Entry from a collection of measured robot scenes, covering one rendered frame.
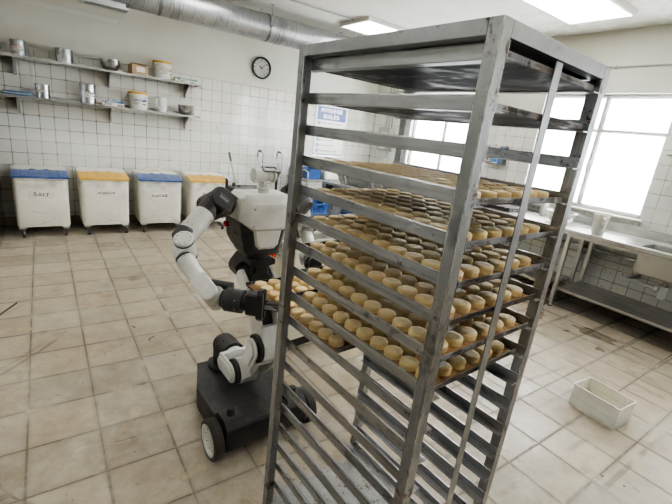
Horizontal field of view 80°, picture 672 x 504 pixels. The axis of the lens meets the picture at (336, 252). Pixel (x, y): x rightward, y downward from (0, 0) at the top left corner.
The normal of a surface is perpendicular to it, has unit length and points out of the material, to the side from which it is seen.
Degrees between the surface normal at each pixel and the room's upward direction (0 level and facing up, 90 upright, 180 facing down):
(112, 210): 94
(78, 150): 90
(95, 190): 91
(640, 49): 90
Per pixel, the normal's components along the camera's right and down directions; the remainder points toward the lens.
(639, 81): -0.82, 0.07
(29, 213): 0.58, 0.33
